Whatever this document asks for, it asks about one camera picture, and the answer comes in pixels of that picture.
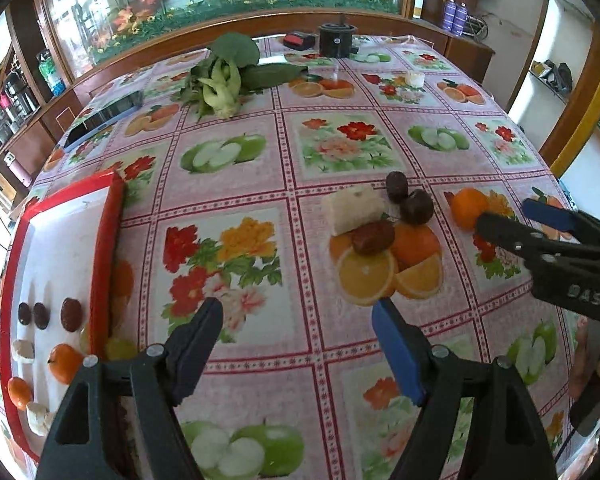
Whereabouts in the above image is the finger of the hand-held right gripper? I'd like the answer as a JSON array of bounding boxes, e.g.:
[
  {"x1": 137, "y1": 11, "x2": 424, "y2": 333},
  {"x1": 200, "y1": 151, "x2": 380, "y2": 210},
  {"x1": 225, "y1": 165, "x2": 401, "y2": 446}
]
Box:
[
  {"x1": 472, "y1": 211, "x2": 600, "y2": 269},
  {"x1": 522, "y1": 198, "x2": 600, "y2": 256}
]

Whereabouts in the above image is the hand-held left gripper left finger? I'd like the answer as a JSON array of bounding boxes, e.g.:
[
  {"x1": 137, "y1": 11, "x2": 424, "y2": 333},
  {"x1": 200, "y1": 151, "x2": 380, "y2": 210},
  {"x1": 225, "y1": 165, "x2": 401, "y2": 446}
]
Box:
[{"x1": 35, "y1": 297, "x2": 224, "y2": 480}]

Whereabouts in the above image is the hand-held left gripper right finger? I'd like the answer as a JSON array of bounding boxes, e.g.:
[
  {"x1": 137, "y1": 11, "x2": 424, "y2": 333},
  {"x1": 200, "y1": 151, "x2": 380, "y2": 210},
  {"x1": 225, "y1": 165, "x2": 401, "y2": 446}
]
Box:
[{"x1": 371, "y1": 297, "x2": 563, "y2": 480}]

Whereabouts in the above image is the mandarin orange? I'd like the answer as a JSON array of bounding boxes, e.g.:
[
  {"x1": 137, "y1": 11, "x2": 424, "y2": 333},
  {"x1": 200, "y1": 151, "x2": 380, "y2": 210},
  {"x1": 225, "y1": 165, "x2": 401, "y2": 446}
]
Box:
[
  {"x1": 7, "y1": 376, "x2": 34, "y2": 411},
  {"x1": 451, "y1": 187, "x2": 491, "y2": 231},
  {"x1": 47, "y1": 343, "x2": 85, "y2": 385}
]

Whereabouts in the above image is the red brown jujube date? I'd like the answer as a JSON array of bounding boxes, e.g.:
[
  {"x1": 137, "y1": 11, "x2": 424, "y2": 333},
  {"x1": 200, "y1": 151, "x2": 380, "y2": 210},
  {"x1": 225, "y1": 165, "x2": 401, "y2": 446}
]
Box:
[
  {"x1": 60, "y1": 297, "x2": 83, "y2": 333},
  {"x1": 351, "y1": 220, "x2": 396, "y2": 256}
]

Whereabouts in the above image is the red tray with white base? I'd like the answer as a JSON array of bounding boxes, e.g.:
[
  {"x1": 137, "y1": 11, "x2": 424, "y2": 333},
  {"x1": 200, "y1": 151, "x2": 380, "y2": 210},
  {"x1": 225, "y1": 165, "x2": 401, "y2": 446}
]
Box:
[{"x1": 0, "y1": 170, "x2": 127, "y2": 463}]

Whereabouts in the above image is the person's right hand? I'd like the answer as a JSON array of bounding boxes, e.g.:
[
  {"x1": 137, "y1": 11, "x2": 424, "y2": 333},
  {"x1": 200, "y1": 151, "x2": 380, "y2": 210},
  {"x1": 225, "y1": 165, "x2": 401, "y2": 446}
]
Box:
[{"x1": 570, "y1": 319, "x2": 589, "y2": 402}]

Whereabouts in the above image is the floral printed tablecloth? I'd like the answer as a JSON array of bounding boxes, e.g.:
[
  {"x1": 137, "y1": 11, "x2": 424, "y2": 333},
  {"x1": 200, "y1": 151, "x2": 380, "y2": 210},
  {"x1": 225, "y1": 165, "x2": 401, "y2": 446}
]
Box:
[{"x1": 0, "y1": 35, "x2": 598, "y2": 480}]

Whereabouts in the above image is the smartphone in blue case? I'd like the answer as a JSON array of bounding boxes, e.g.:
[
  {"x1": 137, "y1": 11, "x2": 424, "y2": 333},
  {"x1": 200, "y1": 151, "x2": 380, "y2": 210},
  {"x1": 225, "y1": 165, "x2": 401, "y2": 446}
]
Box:
[{"x1": 62, "y1": 91, "x2": 144, "y2": 154}]

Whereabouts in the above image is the black cylindrical device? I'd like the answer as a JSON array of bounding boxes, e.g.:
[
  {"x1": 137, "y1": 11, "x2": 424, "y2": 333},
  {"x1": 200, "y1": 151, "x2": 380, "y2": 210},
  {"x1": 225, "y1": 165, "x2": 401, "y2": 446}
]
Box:
[{"x1": 318, "y1": 16, "x2": 357, "y2": 59}]

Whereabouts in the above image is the pink thermos bottle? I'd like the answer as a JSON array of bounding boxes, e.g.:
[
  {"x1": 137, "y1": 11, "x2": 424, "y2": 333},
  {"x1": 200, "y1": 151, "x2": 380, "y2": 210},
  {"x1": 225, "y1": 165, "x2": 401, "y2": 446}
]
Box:
[{"x1": 2, "y1": 152, "x2": 34, "y2": 189}]

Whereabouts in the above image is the green bok choy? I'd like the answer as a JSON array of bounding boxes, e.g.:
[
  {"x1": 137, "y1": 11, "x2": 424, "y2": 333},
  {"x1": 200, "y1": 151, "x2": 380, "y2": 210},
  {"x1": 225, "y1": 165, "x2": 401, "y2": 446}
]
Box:
[{"x1": 172, "y1": 32, "x2": 309, "y2": 121}]

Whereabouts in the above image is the red and black box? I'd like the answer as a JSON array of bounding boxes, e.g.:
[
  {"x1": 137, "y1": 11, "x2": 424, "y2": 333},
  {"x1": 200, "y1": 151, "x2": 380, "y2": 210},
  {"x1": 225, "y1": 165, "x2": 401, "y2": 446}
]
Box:
[{"x1": 283, "y1": 31, "x2": 319, "y2": 51}]

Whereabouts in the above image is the black coffee maker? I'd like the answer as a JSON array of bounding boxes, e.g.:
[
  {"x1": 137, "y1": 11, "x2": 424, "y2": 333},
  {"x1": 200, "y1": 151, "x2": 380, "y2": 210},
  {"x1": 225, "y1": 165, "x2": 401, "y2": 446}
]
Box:
[{"x1": 4, "y1": 71, "x2": 37, "y2": 122}]

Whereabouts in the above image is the green plastic bottle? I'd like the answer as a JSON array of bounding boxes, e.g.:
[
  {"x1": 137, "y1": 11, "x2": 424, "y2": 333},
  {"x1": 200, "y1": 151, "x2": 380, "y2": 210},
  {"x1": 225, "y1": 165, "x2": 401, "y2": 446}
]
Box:
[{"x1": 36, "y1": 50, "x2": 64, "y2": 99}]

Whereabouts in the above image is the flower mural glass panel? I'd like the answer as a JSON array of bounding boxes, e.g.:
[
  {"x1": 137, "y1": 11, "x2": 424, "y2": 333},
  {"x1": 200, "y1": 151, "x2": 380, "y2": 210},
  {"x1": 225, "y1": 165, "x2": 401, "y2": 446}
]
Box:
[{"x1": 39, "y1": 0, "x2": 417, "y2": 69}]

